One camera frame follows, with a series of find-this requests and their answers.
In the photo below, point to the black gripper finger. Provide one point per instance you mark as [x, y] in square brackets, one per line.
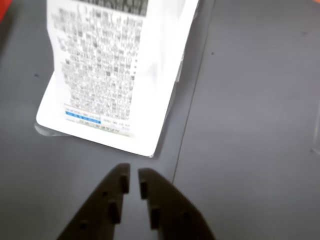
[175, 212]
[100, 207]

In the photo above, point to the white sandwich package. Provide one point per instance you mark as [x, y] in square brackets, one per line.
[155, 87]

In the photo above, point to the plain dark gray mat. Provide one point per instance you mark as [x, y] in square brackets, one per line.
[25, 175]

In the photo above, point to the dark gray mat chalk square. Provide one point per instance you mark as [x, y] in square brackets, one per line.
[250, 125]

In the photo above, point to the red sheet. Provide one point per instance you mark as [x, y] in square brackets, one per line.
[2, 7]

